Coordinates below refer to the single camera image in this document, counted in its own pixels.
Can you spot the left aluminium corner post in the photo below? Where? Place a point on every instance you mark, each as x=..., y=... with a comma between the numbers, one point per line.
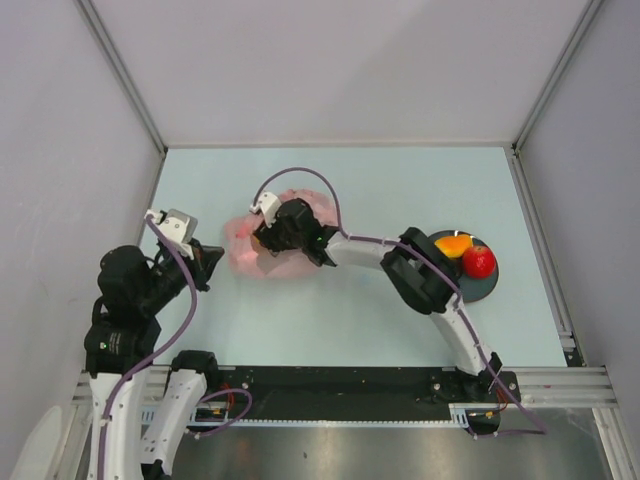
x=108, y=48

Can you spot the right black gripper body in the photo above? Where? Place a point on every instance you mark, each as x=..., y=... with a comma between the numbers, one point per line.
x=281, y=234

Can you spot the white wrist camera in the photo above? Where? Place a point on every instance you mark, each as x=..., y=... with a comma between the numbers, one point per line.
x=177, y=228
x=267, y=205

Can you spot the blue ceramic plate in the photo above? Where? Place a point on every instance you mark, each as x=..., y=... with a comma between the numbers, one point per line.
x=473, y=289

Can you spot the aluminium frame rail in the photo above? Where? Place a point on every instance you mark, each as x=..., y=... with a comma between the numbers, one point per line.
x=565, y=387

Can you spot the white cable duct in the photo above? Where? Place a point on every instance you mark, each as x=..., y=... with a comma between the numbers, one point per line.
x=201, y=417

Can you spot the pink plastic bag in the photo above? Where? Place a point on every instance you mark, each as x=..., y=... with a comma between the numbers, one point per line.
x=263, y=251

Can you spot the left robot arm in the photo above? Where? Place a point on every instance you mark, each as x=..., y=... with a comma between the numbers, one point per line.
x=118, y=346

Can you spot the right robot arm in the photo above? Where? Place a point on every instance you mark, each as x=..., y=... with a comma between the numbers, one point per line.
x=429, y=281

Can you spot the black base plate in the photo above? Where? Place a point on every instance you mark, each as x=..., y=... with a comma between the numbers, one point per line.
x=343, y=394

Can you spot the yellow fake fruit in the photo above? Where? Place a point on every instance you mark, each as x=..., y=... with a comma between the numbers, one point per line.
x=454, y=246

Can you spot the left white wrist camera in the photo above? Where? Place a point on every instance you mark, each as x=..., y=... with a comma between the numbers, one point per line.
x=177, y=228

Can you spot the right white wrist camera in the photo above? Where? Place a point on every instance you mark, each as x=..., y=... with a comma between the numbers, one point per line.
x=267, y=205

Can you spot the red fake apple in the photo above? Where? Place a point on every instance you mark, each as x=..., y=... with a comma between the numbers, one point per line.
x=479, y=262

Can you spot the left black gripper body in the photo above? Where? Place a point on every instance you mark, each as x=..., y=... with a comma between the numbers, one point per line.
x=169, y=279

